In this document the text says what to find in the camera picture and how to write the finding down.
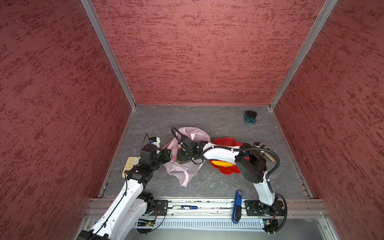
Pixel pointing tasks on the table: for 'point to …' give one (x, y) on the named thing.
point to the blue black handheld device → (237, 210)
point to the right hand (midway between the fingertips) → (180, 159)
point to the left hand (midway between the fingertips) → (171, 153)
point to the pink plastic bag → (185, 171)
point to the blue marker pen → (184, 207)
